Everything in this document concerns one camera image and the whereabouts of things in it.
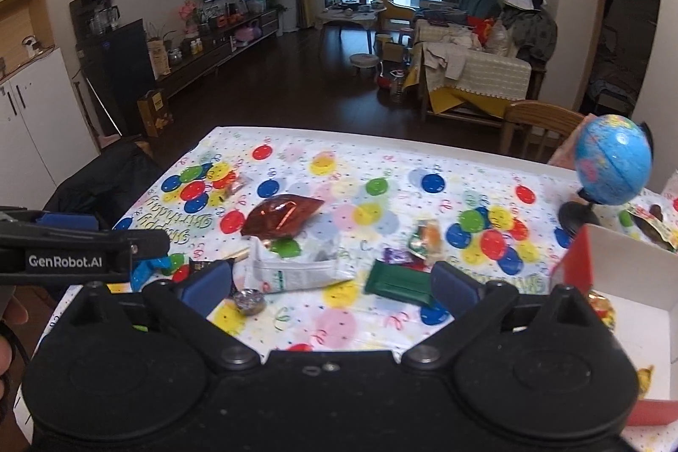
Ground pile of dark clothes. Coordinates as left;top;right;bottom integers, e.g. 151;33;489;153
498;0;559;62

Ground white cabinet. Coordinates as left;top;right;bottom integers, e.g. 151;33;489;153
0;47;101;210

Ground red-brown foil snack bag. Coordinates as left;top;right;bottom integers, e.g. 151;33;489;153
240;194;325;239

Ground pink artificial flowers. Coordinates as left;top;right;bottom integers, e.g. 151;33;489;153
177;0;200;36

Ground white snack pouch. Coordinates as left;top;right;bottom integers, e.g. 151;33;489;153
245;236;356;295

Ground yellow candy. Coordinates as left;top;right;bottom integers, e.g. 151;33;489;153
636;364;656;400

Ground gold foil candy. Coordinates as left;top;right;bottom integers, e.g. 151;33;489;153
587;290;618;332

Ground red cardboard box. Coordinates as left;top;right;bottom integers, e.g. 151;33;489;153
551;223;678;426

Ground green box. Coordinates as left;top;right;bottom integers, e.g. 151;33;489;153
364;258;451;309

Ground black jacket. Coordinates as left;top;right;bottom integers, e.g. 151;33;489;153
42;139;166;231

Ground dark television cabinet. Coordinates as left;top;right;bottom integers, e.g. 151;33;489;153
153;7;281;99

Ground wooden sofa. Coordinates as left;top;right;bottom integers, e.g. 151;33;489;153
412;0;558;127

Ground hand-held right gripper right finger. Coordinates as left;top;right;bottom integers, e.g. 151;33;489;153
401;261;597;372

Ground purple candy wrapper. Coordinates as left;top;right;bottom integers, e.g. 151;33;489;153
382;247;419;269

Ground yellow and dark snack packet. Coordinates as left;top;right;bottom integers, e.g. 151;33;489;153
625;202;678;252

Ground balloon printed tablecloth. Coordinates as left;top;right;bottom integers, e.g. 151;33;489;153
13;126;678;452

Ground black water dispenser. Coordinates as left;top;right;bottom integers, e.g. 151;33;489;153
69;0;156;138

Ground small clear candy packet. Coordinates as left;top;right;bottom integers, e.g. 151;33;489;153
221;174;250;197

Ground yellow chair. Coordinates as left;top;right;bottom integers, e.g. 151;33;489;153
378;0;420;46

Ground yellow cloth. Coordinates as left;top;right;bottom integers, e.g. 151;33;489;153
403;55;510;118

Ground round silver foil candy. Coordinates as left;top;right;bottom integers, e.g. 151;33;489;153
233;289;266;316

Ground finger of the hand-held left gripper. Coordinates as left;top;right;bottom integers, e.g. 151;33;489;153
0;207;101;235

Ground green and orange snack packet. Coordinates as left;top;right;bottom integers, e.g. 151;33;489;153
407;220;446;267

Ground wooden chair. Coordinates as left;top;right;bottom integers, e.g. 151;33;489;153
500;101;586;163

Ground blue desk globe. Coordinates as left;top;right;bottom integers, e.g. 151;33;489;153
558;114;656;237

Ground pink cushion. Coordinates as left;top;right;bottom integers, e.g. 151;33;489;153
548;113;590;168

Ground round coffee table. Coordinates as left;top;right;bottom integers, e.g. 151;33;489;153
316;2;389;57

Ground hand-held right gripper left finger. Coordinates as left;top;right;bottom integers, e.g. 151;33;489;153
69;260;261;372

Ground cream sofa cover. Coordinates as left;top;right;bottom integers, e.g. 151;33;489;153
424;40;533;101

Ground yellow paper bag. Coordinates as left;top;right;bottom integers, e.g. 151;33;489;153
147;36;172;80

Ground small round stool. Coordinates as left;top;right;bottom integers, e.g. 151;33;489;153
350;53;381;75

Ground brown paper bag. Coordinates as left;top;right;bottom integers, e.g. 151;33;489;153
136;89;175;138

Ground person's left hand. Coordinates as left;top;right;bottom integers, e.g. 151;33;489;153
0;296;31;381

